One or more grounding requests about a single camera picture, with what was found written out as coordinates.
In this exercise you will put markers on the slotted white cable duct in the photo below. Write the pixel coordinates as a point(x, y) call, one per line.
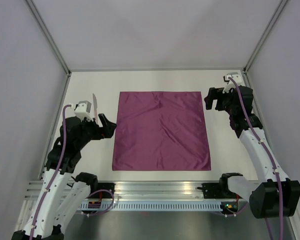
point(153, 206)

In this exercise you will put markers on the left aluminium frame post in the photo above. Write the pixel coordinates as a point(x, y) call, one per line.
point(48, 36)

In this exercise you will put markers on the aluminium mounting rail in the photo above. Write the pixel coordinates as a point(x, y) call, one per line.
point(162, 191)

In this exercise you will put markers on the pink plastic knife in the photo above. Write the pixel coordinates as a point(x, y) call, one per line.
point(95, 107)

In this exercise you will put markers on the right aluminium frame post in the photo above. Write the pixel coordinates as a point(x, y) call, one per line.
point(265, 34)

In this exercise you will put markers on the aluminium frame post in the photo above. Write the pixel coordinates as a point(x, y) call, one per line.
point(48, 36)
point(265, 34)

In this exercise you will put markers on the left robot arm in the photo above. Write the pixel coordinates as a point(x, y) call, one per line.
point(51, 215)

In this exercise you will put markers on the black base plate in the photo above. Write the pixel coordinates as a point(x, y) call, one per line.
point(211, 190)
point(110, 186)

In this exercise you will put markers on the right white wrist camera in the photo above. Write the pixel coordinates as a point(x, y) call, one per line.
point(232, 80)

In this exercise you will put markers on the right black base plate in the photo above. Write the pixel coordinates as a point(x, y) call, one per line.
point(211, 190)

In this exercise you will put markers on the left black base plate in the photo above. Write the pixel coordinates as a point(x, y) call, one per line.
point(110, 186)

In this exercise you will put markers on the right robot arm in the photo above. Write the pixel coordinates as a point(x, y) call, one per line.
point(276, 193)

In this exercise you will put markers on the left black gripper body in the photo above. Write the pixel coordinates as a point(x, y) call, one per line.
point(92, 131)

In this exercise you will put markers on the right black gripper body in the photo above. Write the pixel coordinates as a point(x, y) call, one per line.
point(224, 102)

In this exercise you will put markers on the purple cloth napkin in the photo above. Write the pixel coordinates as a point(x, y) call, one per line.
point(161, 131)

